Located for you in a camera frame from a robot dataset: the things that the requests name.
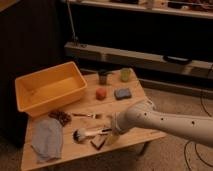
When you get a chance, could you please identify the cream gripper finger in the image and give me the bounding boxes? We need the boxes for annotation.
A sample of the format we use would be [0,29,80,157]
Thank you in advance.
[105,133,119,145]

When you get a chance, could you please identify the white-handled black brush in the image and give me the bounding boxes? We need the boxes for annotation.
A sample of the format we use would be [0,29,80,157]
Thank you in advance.
[73,128,111,142]

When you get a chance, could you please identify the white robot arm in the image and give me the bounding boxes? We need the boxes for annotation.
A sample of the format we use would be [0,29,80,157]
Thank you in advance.
[111,99,213,148]

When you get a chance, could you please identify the green plastic cup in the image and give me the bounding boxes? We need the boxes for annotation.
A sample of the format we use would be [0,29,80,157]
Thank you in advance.
[120,68,131,82]

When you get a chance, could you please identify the dark metal cup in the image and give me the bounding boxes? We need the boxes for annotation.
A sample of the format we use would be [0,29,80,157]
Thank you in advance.
[98,70,111,85]

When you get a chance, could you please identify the dark brown wooden block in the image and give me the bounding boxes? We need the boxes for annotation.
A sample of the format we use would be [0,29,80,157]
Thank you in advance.
[90,135,106,150]

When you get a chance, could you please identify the metal fork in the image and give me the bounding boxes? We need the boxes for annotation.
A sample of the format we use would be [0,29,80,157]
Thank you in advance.
[72,113,102,119]

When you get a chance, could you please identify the blue sponge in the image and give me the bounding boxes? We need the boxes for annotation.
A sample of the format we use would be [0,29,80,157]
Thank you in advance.
[114,88,132,100]

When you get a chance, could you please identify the red block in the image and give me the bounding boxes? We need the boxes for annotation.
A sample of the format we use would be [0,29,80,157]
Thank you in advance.
[96,88,107,100]

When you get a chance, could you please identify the wooden table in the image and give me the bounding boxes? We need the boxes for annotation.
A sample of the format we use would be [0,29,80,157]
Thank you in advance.
[21,70,166,171]

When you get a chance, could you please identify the brown grape bunch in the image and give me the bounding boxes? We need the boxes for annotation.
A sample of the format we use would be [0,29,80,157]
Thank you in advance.
[49,111,71,126]

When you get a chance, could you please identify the blue-grey cloth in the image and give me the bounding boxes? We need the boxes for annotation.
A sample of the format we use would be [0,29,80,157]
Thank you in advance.
[31,118,63,163]

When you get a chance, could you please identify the yellow plastic bin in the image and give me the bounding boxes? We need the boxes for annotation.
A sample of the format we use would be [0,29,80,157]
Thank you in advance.
[15,62,87,117]

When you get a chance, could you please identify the black cable on floor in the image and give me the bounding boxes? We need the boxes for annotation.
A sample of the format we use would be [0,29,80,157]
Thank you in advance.
[183,63,213,171]

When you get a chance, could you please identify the long shelf rail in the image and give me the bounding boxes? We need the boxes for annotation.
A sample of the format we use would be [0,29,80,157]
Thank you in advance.
[64,42,213,80]

